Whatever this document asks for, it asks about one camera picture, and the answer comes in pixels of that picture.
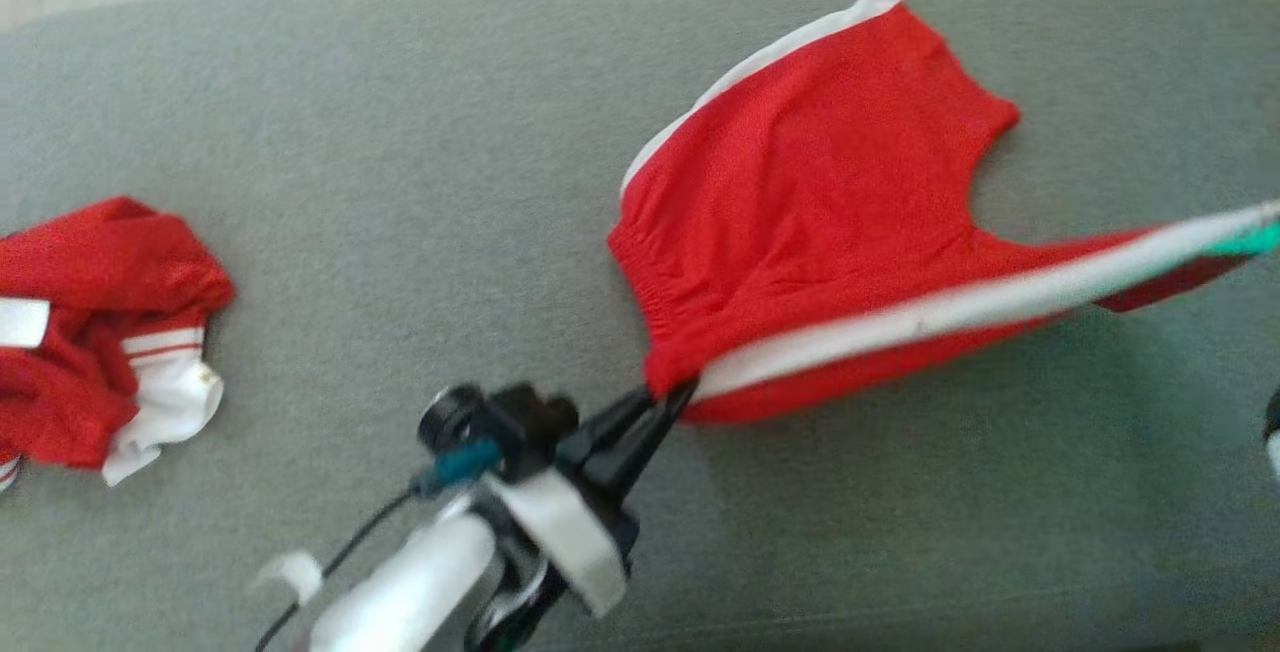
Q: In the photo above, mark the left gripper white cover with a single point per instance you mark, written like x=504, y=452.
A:
x=570, y=542

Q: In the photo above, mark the red shorts white side stripe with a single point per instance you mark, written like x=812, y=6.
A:
x=820, y=212

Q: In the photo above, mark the red basketball jersey white trim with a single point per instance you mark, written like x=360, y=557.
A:
x=80, y=332

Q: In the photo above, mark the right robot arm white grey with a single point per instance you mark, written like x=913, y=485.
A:
x=1274, y=452

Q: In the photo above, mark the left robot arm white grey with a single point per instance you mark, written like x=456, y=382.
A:
x=410, y=592

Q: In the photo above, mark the large grey sofa chaise cushion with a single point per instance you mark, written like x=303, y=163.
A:
x=400, y=182

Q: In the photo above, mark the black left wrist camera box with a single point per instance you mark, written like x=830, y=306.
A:
x=525, y=422

